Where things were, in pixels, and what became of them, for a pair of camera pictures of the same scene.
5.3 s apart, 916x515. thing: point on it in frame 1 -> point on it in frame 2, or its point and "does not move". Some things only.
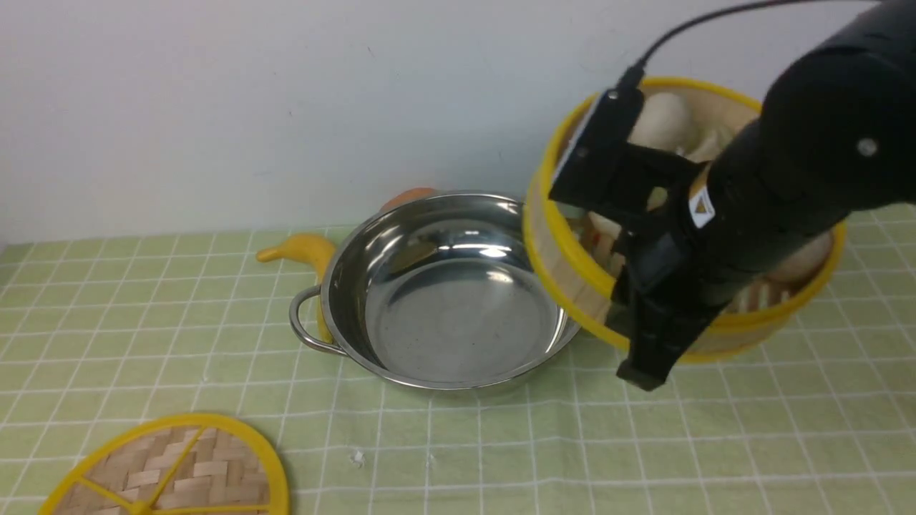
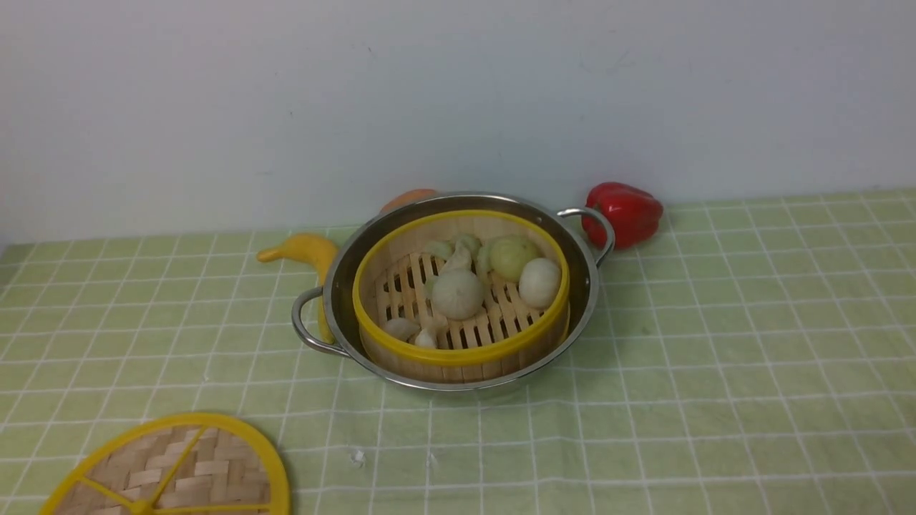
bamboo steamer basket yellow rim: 576,252 -> 461,295
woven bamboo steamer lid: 194,465 does not move
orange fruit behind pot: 408,197 does not move
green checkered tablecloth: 96,335 does not move
